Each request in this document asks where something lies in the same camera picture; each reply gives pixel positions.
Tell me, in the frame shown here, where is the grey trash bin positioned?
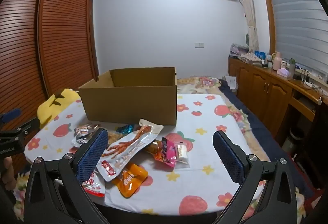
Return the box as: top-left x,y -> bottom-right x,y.
280,127 -> 304,158

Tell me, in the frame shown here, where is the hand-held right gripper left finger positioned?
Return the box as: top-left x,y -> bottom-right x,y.
24,128 -> 110,224

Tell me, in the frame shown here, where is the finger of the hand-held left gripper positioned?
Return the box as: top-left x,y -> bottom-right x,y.
0,118 -> 41,141
0,108 -> 22,123

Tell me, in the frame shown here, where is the folded floral fabric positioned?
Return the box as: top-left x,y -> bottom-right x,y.
238,52 -> 263,64

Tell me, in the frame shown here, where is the cream curtain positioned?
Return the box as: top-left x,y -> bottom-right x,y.
234,0 -> 260,52

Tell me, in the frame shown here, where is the orange snack packet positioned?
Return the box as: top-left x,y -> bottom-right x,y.
111,163 -> 148,198

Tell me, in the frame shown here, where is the white power strip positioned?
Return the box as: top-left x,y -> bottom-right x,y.
302,81 -> 321,89

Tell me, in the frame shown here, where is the floral bed blanket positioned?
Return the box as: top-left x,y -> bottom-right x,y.
13,76 -> 254,214

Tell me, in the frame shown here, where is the purple bag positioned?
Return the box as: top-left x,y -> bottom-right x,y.
229,43 -> 249,58

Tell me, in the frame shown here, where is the clear white pastry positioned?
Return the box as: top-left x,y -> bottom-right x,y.
174,141 -> 190,169

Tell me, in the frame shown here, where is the wooden window frame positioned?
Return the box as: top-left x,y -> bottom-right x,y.
257,0 -> 277,53

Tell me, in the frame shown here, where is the pink tissue box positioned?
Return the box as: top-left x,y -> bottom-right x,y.
277,68 -> 292,78

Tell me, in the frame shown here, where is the brown slatted wardrobe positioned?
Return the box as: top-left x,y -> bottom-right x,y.
0,0 -> 100,173

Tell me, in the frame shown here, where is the wooden sideboard cabinet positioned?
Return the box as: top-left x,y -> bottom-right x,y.
228,57 -> 328,143

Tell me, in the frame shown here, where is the yellow plush toy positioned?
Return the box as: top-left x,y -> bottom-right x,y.
37,88 -> 82,130

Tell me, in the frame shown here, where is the grey window blind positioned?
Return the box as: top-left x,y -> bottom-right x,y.
264,0 -> 328,81

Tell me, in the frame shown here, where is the navy blue blanket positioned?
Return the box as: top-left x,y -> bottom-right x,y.
219,79 -> 318,189

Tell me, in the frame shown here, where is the red and white snack packet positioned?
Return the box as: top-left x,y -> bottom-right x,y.
82,169 -> 106,197

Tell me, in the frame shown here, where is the silver snack packet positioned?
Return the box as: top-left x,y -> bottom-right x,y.
72,124 -> 101,148

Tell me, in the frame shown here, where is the brown bun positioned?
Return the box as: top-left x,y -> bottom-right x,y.
146,139 -> 164,154

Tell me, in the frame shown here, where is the brown cardboard box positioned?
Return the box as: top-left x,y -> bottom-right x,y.
78,67 -> 178,127

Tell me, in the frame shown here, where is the clear chicken feet packet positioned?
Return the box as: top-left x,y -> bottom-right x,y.
99,119 -> 164,176

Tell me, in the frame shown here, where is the strawberry print white towel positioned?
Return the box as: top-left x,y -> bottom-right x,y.
23,94 -> 264,217

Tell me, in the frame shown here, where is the pink snack packet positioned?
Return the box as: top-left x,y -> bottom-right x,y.
154,137 -> 178,167

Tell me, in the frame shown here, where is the pink thermos jug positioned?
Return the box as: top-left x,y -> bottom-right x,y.
272,51 -> 282,71

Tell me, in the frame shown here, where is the white paper bag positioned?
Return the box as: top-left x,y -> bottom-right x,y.
225,75 -> 238,90

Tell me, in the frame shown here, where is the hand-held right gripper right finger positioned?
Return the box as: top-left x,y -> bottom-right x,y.
212,130 -> 305,224

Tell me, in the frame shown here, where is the blue foil candy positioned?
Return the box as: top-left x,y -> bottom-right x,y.
118,124 -> 135,135

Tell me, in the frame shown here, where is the person's left hand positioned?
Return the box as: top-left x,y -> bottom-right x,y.
0,157 -> 16,192

